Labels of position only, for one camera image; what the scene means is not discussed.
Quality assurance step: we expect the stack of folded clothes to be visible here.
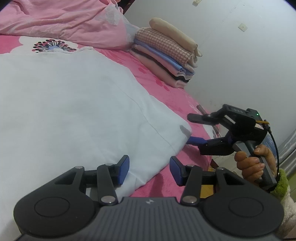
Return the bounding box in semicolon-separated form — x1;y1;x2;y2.
128;17;203;89

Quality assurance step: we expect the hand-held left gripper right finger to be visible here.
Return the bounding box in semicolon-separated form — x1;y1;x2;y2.
169;156;243;207

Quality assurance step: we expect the brown wooden headboard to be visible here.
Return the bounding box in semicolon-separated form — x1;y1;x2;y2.
117;0;136;15

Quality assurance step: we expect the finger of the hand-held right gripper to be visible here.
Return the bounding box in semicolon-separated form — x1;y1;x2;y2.
186;136;235;156
187;109;223;127

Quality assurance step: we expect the person's right forearm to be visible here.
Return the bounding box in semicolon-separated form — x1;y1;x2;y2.
269;169;296;240

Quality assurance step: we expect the white ribbed container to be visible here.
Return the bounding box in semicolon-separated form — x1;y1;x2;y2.
279;129;296;173

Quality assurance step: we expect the pink patchwork quilt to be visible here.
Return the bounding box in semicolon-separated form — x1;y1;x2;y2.
0;0;140;52

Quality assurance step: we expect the pink floral blanket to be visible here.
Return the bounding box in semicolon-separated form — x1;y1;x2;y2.
0;34;220;198

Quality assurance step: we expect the black cable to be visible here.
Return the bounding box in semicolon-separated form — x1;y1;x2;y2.
267;126;282;180

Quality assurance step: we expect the white shirt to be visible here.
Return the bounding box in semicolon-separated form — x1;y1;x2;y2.
0;46;192;241

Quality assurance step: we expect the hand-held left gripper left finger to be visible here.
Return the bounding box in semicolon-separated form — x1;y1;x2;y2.
54;155;130;207

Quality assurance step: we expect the person's right hand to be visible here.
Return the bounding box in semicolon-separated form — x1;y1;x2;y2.
234;144;277;183

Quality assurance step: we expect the blue plastic bag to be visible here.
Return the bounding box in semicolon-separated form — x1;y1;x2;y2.
263;134;277;152

